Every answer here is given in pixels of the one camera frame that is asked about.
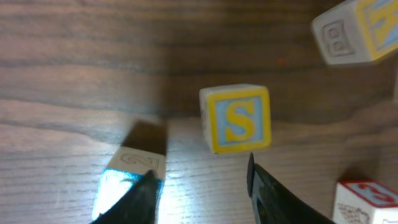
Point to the blue 2 wooden block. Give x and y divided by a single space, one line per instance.
124 169

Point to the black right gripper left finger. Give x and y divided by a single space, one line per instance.
137 206

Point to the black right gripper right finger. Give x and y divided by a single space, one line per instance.
273 203

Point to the yellow S wooden block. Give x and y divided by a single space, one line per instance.
235 117

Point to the yellow K wooden block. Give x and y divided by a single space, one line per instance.
354 32

